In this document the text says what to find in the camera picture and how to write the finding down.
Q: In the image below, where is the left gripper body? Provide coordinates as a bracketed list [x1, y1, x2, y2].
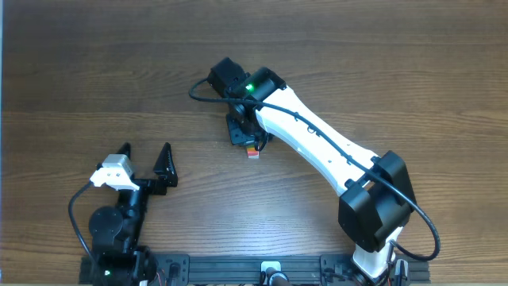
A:
[134, 177, 168, 197]

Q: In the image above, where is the mounting rail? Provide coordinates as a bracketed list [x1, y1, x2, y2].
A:
[78, 253, 432, 286]

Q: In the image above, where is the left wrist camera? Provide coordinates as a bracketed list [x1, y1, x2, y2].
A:
[88, 153, 141, 192]

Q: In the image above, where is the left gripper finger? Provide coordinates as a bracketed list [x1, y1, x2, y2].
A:
[115, 141, 133, 158]
[152, 141, 179, 188]

